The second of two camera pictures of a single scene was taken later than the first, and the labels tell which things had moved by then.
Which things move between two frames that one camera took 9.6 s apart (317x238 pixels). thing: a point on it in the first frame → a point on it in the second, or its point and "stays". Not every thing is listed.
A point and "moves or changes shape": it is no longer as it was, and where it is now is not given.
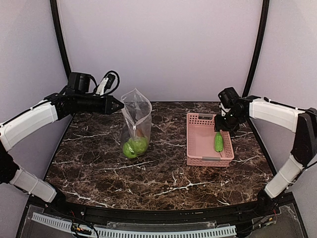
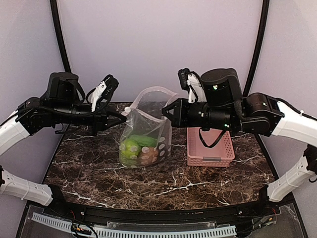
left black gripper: (108, 104) → (101, 120)
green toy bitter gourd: (218, 142) → (145, 141)
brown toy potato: (139, 133) → (148, 155)
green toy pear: (138, 145) → (130, 160)
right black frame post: (262, 33) stays
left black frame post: (53, 4) stays
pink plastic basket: (201, 149) stays
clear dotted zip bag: (137, 118) moves or changes shape
